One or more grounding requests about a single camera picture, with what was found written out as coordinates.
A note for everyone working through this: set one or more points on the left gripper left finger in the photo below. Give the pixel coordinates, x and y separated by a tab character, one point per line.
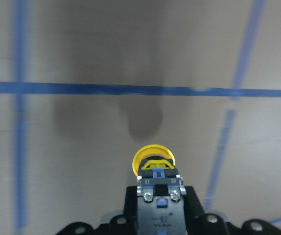
130	208

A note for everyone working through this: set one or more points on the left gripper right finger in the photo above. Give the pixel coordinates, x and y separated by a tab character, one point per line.
192	205

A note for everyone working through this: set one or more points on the yellow push button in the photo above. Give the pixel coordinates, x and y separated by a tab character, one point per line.
160	192

